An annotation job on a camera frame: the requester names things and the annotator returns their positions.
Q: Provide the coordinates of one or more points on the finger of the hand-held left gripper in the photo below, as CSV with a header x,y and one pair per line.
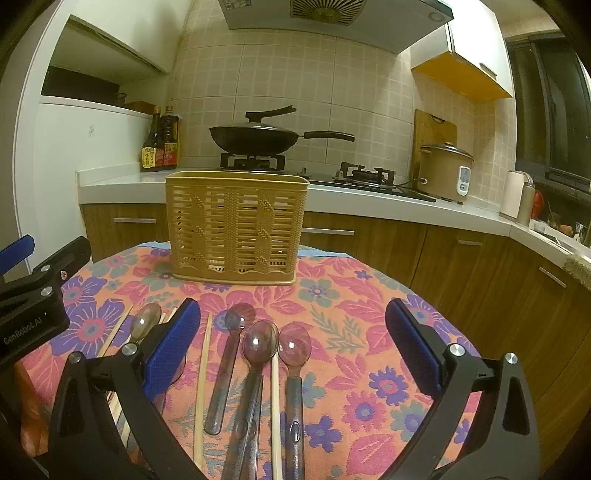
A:
x,y
18,251
69,256

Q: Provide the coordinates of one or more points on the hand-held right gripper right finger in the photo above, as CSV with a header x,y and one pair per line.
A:
x,y
406,341

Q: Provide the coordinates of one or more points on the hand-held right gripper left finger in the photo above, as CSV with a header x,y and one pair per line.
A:
x,y
173,341

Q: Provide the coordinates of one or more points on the yellow plastic utensil basket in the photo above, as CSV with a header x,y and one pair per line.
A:
x,y
231,221

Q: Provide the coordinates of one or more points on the floral tablecloth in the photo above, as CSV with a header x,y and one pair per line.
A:
x,y
351,295

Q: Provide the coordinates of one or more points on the black gas stove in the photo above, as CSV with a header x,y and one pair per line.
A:
x,y
369,184

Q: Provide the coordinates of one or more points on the small wooden box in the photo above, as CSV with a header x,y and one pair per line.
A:
x,y
141,107

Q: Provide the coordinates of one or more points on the beige rice cooker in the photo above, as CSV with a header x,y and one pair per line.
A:
x,y
441,175

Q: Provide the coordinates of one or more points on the black shelf appliance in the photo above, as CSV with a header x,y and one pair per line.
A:
x,y
78,85

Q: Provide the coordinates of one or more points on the beige thermos jug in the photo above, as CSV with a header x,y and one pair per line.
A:
x,y
512,194

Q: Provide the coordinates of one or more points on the wooden cutting board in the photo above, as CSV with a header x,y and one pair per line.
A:
x,y
434,129

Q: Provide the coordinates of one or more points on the black wok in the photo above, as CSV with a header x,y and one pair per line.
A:
x,y
254,138

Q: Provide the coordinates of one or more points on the dark window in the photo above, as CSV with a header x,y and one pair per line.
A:
x,y
549,106

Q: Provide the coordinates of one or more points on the range hood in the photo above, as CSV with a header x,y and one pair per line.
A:
x,y
332,23

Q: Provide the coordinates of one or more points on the white and yellow wall cabinet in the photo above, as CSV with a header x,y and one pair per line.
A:
x,y
466,69

